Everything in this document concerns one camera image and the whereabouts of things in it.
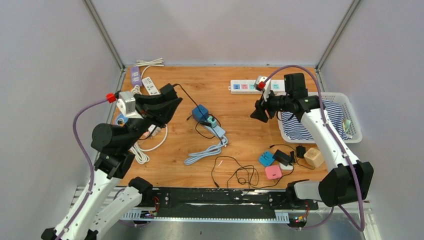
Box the black charger with cable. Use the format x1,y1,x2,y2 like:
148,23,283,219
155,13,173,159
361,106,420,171
211,149,296,190

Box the white cube adapter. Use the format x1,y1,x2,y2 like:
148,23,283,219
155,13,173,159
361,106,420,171
147,124,162,136

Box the white square charger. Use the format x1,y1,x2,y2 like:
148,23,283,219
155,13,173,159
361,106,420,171
279,163,294,171

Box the white plastic basket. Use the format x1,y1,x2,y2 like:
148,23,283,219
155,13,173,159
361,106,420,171
277,92,363,144

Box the light blue power strip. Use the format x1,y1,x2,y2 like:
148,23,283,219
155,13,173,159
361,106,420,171
200,122,226,139

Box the dark blue cube adapter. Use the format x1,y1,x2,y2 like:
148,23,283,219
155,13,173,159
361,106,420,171
191,104,209,123

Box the wooden cube adapter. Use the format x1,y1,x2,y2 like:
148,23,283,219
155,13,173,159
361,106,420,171
303,147,325,168

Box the white power strip blue USB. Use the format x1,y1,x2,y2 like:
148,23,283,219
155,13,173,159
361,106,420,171
228,79,286,95

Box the purple power strip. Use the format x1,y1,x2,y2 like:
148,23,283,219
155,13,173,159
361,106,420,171
129,66,143,87

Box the striped blue white cloth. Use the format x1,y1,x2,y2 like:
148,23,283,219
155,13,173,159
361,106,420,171
278,100,352,141

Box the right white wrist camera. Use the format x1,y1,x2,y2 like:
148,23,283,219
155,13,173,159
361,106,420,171
253,75,272,102

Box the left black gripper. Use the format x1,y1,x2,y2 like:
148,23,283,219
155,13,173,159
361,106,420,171
122,91,183,149

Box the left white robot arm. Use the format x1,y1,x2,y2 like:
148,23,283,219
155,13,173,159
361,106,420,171
41,84,182,240

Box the small blue charger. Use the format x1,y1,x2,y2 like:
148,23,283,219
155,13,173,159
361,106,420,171
258,151,275,167

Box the pink square charger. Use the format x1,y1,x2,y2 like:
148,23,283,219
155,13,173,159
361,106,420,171
264,165,283,180

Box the light blue cable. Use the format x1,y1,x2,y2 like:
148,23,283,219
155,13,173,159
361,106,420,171
183,135,229,167

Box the white power strip with cord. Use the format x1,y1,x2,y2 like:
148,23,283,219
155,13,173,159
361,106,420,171
141,77,161,96

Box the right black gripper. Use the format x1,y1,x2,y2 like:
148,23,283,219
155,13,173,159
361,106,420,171
250,88,292,123

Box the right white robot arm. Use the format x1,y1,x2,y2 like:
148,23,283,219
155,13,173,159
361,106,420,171
250,73,374,209

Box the black mounting rail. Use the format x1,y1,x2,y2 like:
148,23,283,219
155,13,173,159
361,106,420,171
137,187,319,220

